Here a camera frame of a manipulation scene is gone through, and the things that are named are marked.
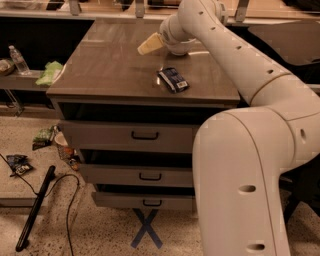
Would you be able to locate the clear plastic water bottle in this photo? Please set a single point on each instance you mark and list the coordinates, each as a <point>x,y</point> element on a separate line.
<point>19,61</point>

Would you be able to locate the blue snack packet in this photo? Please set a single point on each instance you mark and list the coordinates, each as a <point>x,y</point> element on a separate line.
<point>173,80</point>

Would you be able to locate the white ceramic bowl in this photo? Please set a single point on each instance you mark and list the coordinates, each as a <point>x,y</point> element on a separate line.
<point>181,48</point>

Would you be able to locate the black office chair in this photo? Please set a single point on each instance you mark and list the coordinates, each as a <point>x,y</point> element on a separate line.
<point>303,183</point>

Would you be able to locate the green packet on floor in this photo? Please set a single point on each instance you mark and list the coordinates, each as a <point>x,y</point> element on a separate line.
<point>44,138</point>

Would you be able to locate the middle grey drawer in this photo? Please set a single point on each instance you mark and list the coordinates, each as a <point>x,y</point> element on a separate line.
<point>136,175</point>

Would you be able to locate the grey three-drawer cabinet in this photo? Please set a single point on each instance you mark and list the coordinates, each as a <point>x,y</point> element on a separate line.
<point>107,80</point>

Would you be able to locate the blue tape cross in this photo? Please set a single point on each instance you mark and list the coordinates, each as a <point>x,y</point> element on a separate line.
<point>146,228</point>

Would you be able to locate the top grey drawer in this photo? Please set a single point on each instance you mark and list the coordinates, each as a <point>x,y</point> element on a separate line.
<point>160,138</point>

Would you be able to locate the black bar on floor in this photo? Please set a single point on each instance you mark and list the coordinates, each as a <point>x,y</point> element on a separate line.
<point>23,239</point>

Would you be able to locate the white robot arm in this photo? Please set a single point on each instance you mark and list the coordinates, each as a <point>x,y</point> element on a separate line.
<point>239,154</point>

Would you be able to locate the grey side shelf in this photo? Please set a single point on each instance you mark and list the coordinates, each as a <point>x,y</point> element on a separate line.
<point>16,81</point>

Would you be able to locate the grey drawer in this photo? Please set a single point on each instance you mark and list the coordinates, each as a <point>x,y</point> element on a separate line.
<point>143,201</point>
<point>136,175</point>
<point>160,138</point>

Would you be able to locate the paper cup on floor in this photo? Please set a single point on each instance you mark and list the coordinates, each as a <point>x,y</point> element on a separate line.
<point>64,150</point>

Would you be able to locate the bottom grey drawer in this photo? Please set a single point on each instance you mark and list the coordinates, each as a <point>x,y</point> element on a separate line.
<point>143,201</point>

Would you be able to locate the brown bowl on shelf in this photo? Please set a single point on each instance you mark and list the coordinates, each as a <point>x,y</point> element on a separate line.
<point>6,67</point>

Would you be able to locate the green cloth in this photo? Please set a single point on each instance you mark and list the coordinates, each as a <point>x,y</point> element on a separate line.
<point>51,72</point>

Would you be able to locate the yellow green sponge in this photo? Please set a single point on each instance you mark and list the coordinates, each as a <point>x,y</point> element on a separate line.
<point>152,43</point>

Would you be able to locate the blue chip bag on floor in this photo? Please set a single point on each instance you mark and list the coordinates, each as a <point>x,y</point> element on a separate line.
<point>19,164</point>

